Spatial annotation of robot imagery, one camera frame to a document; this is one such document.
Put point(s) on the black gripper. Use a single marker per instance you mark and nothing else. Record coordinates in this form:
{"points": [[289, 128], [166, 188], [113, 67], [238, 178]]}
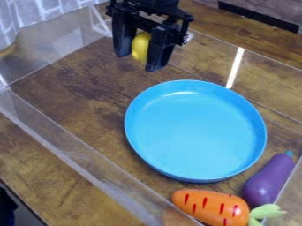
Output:
{"points": [[157, 15]]}

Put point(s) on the yellow toy lemon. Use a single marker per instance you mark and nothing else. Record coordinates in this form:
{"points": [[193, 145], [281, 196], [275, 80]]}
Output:
{"points": [[140, 46]]}

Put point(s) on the blue round tray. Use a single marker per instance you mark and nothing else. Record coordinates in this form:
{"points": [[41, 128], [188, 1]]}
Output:
{"points": [[196, 130]]}

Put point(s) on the white patterned curtain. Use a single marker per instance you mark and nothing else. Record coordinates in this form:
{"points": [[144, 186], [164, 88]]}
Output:
{"points": [[21, 13]]}

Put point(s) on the purple toy eggplant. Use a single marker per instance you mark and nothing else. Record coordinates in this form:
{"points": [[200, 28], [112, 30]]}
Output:
{"points": [[265, 185]]}

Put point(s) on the orange toy carrot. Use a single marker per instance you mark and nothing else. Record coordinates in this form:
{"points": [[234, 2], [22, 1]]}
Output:
{"points": [[222, 209]]}

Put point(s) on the clear acrylic enclosure wall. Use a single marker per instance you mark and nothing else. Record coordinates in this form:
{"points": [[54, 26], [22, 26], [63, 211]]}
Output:
{"points": [[65, 90]]}

